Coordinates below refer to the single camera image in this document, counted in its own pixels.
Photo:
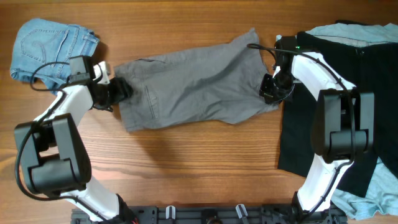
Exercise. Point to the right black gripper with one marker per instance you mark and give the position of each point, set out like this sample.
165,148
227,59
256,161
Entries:
267,88

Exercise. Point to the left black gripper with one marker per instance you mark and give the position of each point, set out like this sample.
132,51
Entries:
122,91

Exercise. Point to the grey cotton shorts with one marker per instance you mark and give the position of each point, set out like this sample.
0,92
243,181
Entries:
220,82

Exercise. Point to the blue denim jeans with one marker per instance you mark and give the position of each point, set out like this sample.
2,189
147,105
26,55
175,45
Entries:
42,50

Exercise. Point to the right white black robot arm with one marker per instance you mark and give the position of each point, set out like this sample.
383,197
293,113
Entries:
343,125

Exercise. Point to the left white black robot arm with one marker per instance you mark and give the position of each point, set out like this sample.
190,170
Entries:
52,162

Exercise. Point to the black shorts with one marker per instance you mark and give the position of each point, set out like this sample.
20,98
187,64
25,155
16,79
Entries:
298,137

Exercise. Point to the light blue t-shirt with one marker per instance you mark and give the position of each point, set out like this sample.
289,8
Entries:
382,193

